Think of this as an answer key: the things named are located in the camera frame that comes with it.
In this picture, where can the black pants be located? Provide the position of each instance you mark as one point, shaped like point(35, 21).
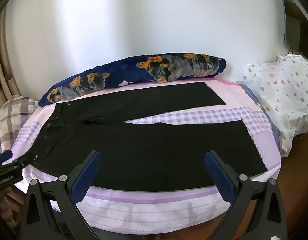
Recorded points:
point(149, 150)

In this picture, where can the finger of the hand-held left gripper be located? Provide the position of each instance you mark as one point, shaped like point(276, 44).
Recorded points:
point(25, 160)

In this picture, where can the beige curtain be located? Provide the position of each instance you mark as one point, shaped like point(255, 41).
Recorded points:
point(1, 67)

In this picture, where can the navy dog-print blanket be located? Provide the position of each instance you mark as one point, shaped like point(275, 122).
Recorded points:
point(124, 75)

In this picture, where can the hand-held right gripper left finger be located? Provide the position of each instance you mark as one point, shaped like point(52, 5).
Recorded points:
point(86, 175)

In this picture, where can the blue grey quilt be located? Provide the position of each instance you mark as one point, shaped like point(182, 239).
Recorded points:
point(269, 115)

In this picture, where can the pink purple checked bedsheet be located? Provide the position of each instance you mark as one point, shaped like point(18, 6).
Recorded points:
point(149, 210)

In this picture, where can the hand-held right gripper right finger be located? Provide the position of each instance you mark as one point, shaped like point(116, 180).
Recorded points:
point(219, 175)

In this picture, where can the plaid pillow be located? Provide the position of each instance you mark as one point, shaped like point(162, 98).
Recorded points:
point(11, 120)

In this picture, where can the dark framed wall panel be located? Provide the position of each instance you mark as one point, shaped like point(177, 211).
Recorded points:
point(296, 25)

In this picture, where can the white cloth with coloured shapes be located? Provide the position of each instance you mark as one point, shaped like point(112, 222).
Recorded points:
point(284, 90)

